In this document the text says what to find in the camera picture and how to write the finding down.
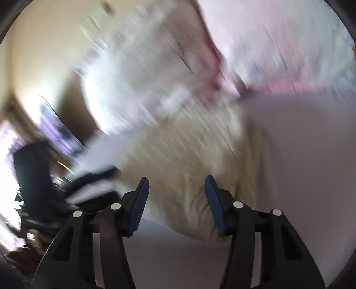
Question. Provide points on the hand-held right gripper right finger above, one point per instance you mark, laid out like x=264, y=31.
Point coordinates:
x=215, y=207

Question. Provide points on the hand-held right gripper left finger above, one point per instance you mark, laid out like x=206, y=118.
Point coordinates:
x=138, y=208

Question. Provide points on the cream knitted garment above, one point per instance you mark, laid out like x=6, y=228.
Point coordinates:
x=192, y=177

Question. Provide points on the purple printed cloth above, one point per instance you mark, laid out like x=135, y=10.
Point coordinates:
x=57, y=133

